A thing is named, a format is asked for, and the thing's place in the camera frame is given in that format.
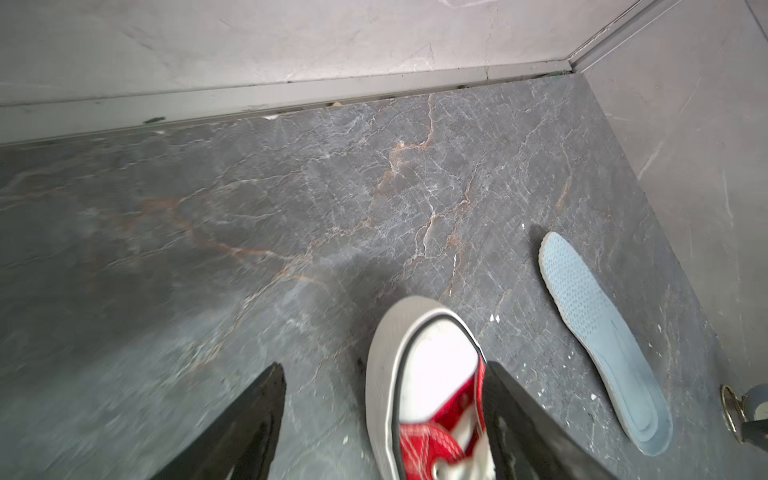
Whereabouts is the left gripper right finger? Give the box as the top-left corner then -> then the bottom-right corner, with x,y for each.
482,361 -> 615,480

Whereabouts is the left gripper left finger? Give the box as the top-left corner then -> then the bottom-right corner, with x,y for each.
153,363 -> 286,479

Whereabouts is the red canvas sneaker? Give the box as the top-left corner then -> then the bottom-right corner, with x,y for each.
365,296 -> 496,479

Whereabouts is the light blue shoe insole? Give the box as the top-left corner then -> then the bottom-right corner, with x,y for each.
538,231 -> 673,457

